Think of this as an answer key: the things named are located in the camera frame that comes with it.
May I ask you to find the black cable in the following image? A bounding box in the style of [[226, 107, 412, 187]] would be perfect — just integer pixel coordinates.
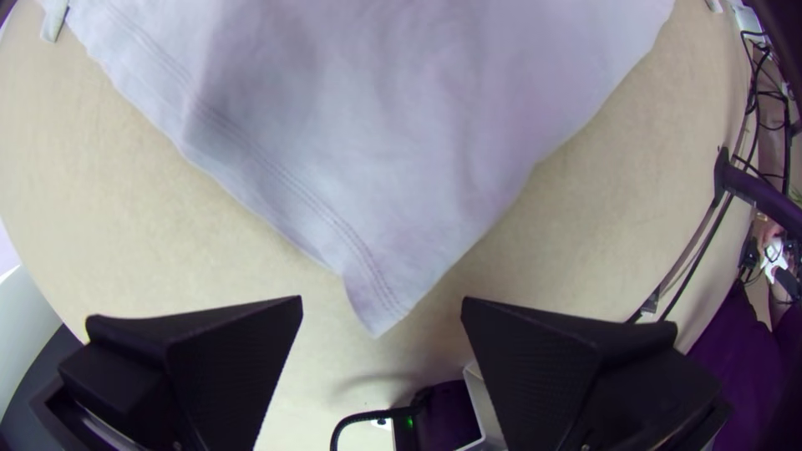
[[626, 187, 738, 324], [330, 405, 434, 451]]

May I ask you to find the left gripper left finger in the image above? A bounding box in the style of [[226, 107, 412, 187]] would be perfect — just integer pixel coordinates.
[[57, 295, 306, 451]]

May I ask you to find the grey t-shirt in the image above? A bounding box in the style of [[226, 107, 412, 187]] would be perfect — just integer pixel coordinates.
[[62, 0, 678, 339]]

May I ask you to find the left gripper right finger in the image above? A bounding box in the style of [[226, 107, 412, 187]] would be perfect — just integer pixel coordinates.
[[460, 296, 732, 451]]

